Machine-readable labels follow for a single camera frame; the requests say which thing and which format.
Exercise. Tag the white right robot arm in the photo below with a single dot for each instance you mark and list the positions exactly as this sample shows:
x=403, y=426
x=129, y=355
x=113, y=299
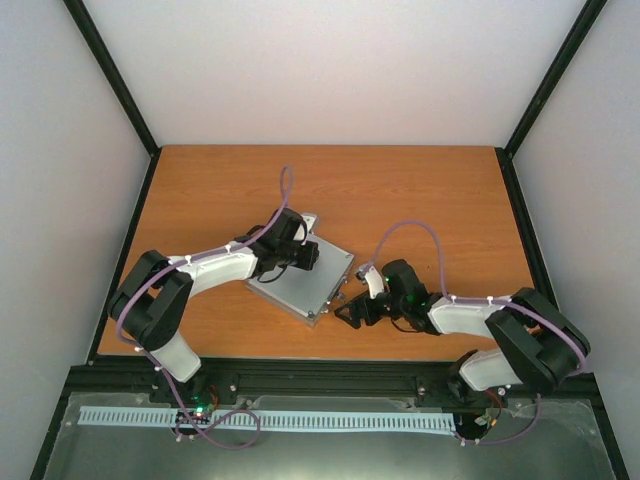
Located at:
x=536, y=345

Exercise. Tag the white cable duct strip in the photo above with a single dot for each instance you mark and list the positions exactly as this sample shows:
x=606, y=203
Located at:
x=272, y=421

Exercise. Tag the black aluminium frame rail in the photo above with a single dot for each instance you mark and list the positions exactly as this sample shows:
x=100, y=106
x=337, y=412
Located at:
x=422, y=381

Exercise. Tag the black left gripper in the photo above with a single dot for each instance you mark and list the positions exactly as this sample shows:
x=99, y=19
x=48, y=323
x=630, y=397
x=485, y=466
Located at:
x=312, y=257

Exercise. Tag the aluminium poker case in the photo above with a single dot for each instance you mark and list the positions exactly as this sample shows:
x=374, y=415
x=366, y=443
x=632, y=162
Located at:
x=307, y=295

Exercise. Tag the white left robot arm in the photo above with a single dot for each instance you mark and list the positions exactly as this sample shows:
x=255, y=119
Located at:
x=149, y=304

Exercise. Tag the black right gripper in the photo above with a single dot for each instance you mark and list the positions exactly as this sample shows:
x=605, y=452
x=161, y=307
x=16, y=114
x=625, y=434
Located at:
x=355, y=304

